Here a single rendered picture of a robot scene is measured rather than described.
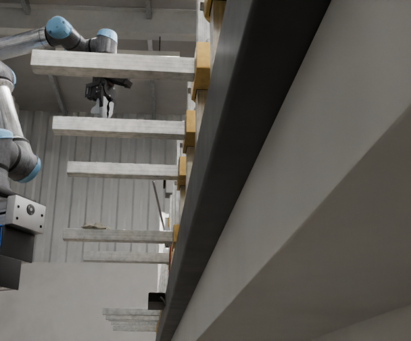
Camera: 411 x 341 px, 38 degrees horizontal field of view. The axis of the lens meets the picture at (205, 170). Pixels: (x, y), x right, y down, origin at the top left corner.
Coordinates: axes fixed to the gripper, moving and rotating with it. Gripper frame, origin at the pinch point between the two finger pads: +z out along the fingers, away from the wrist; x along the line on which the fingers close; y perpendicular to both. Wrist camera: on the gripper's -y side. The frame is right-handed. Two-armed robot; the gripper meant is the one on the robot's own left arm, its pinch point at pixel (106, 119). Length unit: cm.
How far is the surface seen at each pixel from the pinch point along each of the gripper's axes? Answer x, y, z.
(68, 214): -577, 499, -186
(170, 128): 54, -57, 37
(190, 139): 52, -61, 40
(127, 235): 16, -22, 47
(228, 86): 118, -99, 69
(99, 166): 41, -30, 37
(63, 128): 65, -39, 38
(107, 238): 19, -18, 48
